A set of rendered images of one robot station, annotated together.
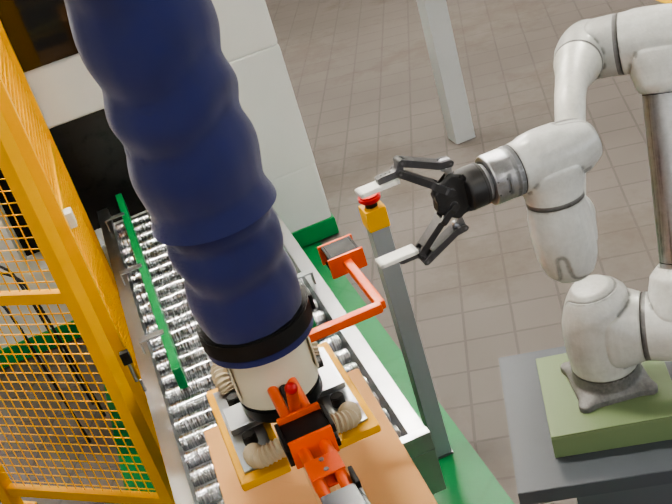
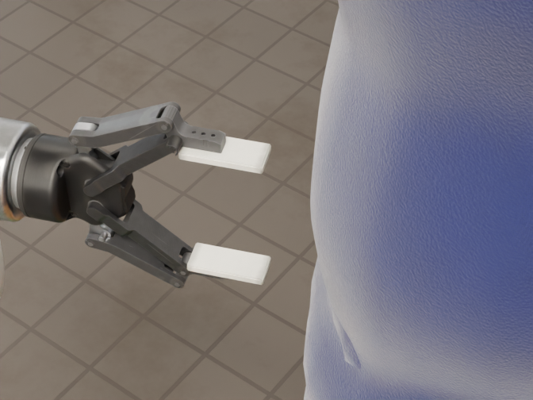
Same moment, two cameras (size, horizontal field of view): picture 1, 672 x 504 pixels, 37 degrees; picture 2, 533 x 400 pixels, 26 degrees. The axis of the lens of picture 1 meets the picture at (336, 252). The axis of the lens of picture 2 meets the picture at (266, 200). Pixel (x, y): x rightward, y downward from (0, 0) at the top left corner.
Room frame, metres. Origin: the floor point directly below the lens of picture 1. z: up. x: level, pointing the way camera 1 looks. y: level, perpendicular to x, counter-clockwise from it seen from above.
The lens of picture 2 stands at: (2.06, 0.22, 2.29)
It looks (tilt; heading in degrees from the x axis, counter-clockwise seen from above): 45 degrees down; 205
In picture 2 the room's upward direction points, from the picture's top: straight up
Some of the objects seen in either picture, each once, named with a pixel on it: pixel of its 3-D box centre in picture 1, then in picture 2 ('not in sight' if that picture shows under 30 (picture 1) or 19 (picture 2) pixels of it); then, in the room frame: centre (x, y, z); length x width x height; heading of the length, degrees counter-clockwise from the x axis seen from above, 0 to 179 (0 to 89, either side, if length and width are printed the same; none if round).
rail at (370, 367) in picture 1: (308, 280); not in sight; (3.24, 0.13, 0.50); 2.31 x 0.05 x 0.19; 10
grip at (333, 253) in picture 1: (342, 256); not in sight; (2.01, -0.01, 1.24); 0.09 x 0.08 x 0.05; 100
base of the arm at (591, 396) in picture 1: (603, 365); not in sight; (1.83, -0.52, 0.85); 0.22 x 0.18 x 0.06; 176
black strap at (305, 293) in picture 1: (255, 318); not in sight; (1.67, 0.19, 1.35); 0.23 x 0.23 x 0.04
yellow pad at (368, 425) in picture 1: (328, 386); not in sight; (1.68, 0.10, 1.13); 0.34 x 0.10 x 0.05; 10
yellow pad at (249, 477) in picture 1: (243, 423); not in sight; (1.65, 0.28, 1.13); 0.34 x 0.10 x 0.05; 10
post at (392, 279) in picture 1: (409, 337); not in sight; (2.68, -0.14, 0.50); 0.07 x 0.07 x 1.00; 10
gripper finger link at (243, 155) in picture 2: (377, 186); (224, 151); (1.45, -0.10, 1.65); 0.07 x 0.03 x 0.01; 101
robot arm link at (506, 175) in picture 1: (498, 176); (1, 168); (1.49, -0.30, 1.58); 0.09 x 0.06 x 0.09; 11
